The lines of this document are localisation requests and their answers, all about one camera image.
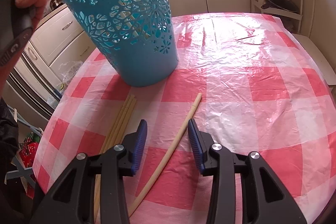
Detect teal perforated plastic basket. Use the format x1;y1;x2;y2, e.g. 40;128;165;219
64;0;178;87

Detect pink checkered tablecloth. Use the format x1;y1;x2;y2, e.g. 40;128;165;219
33;13;335;223

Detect cream kitchen cabinets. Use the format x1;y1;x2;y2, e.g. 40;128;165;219
17;0;335;98

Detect black frying pan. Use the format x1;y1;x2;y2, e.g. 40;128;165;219
261;0;299;14

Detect long wooden stick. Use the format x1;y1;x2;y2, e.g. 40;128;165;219
128;93;202;216

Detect bamboo chopstick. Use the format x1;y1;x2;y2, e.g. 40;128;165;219
112;97;137;145
100;95;134;153
93;95;137;223

